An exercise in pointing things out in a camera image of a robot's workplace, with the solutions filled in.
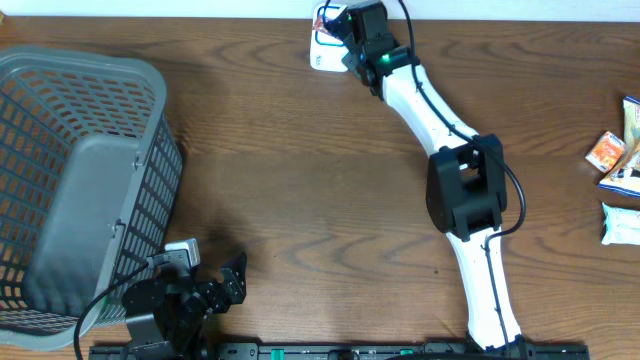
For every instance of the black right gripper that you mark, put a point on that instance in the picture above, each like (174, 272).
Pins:
(350, 63)

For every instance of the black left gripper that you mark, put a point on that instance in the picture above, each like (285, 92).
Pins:
(218, 300)

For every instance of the yellow snack bag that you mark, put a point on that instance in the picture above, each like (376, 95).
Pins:
(624, 177)

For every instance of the small orange tissue pack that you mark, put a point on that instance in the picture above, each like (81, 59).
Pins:
(607, 151)

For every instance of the mint green wipes pack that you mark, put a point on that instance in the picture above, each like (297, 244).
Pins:
(622, 226)

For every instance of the red chocolate bar wrapper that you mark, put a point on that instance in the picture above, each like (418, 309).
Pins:
(319, 28)

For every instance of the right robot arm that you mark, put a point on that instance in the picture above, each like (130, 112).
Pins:
(465, 190)

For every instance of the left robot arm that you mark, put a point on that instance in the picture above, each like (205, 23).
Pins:
(165, 319)

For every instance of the white barcode scanner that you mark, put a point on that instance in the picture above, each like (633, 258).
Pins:
(326, 53)

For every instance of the grey plastic shopping basket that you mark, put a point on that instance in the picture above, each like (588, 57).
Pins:
(89, 176)

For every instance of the black aluminium rail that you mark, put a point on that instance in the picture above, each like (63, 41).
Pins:
(432, 350)

